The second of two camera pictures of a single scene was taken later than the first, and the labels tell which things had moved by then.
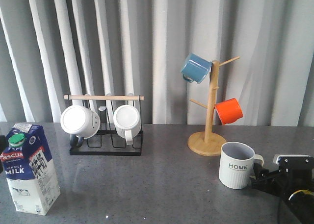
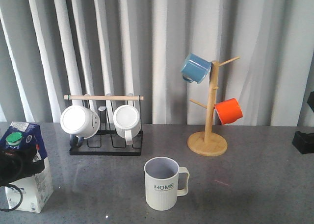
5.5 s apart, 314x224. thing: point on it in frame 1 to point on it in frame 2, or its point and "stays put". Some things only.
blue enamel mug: x=196 y=68 stays put
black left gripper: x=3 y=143 to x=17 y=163
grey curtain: x=129 y=42 stays put
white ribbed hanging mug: x=127 y=119 stays put
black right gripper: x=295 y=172 to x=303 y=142
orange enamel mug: x=229 y=111 stays put
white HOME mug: x=236 y=162 to x=161 y=182
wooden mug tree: x=204 y=144 stays put
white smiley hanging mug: x=80 y=121 stays put
